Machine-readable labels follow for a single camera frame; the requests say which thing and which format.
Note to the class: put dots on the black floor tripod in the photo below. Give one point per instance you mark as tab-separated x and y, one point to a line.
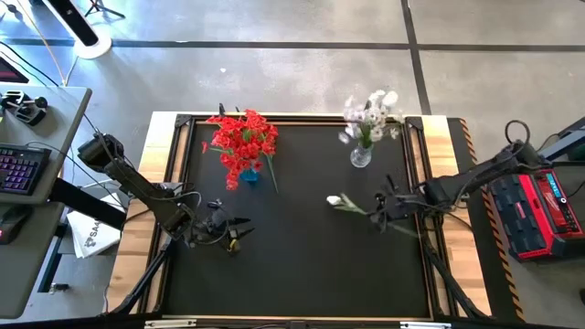
97	7

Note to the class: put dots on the black aluminium table frame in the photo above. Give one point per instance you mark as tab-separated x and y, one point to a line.
182	121

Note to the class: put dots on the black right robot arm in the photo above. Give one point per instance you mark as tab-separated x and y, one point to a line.
475	176

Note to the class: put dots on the black hand controller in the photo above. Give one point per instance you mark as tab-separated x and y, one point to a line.
27	112

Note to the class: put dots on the black diagonal frame strut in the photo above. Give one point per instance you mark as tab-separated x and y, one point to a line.
452	283
146	281

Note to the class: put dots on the red and black toolbox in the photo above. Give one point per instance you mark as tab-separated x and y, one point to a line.
535	215

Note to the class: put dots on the black table mat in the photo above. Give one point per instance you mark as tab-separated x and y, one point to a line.
297	256

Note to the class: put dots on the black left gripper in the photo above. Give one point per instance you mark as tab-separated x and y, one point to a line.
217	221

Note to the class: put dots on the white artificial flower bunch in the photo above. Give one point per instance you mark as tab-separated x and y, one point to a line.
363	119
379	131

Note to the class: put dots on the white paper sheet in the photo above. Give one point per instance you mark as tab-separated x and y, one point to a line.
91	237

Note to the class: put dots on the white oblong floor stand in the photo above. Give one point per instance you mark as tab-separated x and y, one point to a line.
93	48

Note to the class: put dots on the blue glass vase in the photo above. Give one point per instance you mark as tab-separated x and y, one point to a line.
250	176

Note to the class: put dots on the small metal keys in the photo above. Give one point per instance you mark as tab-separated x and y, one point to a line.
59	288

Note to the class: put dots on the white artificial rose stem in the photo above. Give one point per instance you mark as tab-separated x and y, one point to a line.
390	98
334	199

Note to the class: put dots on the silver metal bracket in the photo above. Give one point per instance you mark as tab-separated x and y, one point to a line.
425	325
169	324

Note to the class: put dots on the backlit black keyboard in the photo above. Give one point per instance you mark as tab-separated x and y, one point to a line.
20	169

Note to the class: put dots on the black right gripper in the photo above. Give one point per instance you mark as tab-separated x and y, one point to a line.
402	203

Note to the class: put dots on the grey desk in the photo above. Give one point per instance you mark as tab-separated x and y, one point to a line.
23	274
59	119

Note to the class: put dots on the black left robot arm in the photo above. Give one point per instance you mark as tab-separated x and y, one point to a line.
137	187

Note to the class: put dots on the dark red screen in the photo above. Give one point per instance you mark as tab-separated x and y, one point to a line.
9	73

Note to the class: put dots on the black computer mouse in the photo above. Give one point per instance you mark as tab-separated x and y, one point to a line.
11	224

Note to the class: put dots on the hazard-striped black floor mat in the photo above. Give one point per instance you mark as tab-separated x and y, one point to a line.
498	283

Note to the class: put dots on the clear glass vase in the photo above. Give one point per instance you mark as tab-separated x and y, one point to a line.
361	157

